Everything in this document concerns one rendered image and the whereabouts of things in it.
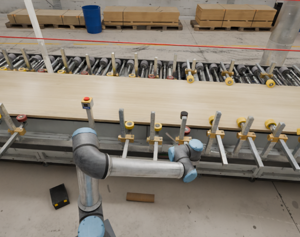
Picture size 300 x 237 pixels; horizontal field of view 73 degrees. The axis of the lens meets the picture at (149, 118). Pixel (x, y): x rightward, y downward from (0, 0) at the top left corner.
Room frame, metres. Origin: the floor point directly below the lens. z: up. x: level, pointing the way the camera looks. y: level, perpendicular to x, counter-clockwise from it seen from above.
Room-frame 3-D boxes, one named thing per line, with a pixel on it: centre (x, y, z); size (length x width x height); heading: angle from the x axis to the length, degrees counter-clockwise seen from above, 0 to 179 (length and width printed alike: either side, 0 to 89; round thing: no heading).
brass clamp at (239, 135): (1.20, -0.80, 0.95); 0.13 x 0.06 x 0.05; 87
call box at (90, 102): (1.27, 0.49, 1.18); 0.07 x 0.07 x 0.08; 87
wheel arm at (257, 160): (1.13, -0.81, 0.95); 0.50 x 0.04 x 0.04; 177
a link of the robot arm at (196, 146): (0.87, -0.29, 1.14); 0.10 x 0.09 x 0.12; 108
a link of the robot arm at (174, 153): (0.82, -0.19, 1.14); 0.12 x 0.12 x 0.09; 18
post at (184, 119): (1.23, -0.27, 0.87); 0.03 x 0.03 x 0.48; 87
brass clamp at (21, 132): (1.31, 1.20, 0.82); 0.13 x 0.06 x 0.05; 87
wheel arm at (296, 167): (1.12, -1.06, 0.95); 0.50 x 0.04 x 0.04; 177
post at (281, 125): (1.18, -1.02, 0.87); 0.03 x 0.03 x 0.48; 87
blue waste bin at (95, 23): (6.72, 1.82, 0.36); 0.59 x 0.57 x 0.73; 2
